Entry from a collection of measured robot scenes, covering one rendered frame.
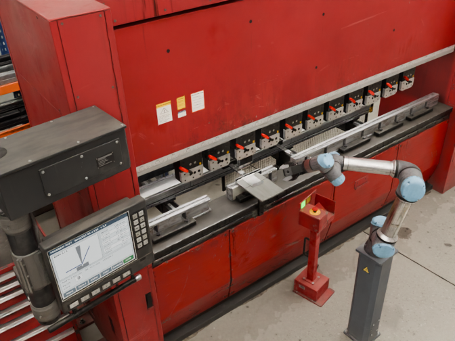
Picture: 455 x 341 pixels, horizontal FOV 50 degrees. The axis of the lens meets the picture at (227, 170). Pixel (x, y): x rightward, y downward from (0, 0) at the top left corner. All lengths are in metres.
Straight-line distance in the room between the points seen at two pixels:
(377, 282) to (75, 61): 2.12
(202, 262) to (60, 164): 1.57
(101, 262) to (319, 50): 1.89
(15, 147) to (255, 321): 2.29
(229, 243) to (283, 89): 1.04
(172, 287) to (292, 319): 0.97
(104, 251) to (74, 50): 0.81
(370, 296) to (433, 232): 1.50
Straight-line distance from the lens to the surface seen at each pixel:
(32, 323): 3.20
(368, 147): 3.87
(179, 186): 3.24
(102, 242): 2.07
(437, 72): 4.68
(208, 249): 3.14
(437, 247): 4.44
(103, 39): 2.11
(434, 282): 4.13
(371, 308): 3.32
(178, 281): 3.15
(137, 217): 2.09
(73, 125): 1.96
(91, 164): 1.89
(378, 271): 3.09
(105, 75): 2.15
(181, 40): 2.54
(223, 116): 2.85
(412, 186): 2.59
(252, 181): 3.17
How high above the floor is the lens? 2.81
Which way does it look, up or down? 33 degrees down
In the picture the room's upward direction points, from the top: 2 degrees counter-clockwise
